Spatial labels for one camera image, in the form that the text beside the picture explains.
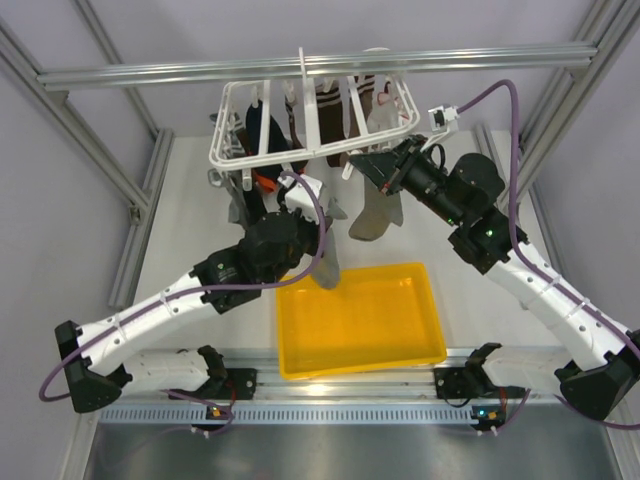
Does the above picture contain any perforated cable duct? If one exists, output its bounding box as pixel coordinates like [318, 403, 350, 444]
[99, 402, 479, 426]

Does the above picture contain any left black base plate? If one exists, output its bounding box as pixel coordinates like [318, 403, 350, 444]
[168, 368, 257, 401]

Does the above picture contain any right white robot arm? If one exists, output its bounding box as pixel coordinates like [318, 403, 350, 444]
[350, 135, 639, 421]

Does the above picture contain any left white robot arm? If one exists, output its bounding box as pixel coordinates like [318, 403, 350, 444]
[55, 212, 330, 413]

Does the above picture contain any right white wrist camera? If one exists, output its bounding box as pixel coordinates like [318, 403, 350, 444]
[427, 104, 459, 145]

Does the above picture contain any black sock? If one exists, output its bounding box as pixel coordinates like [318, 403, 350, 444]
[240, 182, 267, 230]

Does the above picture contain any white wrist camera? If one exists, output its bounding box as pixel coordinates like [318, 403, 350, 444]
[278, 174, 329, 225]
[427, 104, 459, 145]

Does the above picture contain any aluminium crossbar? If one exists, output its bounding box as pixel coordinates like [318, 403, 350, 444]
[36, 42, 598, 92]

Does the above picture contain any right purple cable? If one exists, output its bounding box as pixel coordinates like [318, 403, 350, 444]
[457, 79, 640, 431]

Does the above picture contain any white plastic sock hanger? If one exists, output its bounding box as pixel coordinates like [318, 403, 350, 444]
[209, 73, 420, 186]

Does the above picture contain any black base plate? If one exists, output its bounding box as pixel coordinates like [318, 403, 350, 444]
[168, 368, 257, 401]
[433, 367, 475, 402]

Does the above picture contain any yellow plastic tray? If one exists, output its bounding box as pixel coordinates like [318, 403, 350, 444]
[276, 263, 447, 381]

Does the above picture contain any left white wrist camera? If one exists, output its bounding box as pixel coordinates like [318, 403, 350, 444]
[278, 174, 329, 225]

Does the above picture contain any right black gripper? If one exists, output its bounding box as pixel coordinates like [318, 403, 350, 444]
[352, 134, 465, 227]

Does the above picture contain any grey striped sock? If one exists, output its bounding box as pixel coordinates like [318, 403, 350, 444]
[349, 178, 404, 242]
[311, 197, 348, 290]

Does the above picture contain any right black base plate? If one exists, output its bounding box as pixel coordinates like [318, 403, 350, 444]
[433, 367, 475, 402]

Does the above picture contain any white sock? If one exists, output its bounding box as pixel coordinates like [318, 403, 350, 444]
[367, 81, 408, 134]

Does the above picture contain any grey patterned sock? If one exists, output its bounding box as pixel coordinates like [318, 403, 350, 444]
[208, 112, 250, 229]

